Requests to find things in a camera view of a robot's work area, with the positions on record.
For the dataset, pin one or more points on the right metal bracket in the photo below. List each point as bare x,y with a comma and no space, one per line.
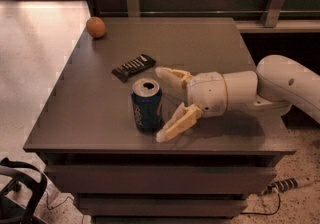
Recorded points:
270,17

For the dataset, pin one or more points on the grey drawer cabinet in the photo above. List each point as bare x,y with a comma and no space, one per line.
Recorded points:
91,148

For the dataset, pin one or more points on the power strip on floor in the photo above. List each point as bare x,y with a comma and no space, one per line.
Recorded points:
281,186

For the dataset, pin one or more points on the orange fruit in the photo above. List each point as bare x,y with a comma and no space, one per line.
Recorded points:
95,27

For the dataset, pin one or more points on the blue pepsi can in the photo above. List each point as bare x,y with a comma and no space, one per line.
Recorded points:
146,96

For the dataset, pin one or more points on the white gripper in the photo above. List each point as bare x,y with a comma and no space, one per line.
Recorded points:
206,94

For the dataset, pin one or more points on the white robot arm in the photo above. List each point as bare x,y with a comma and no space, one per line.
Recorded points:
277,84

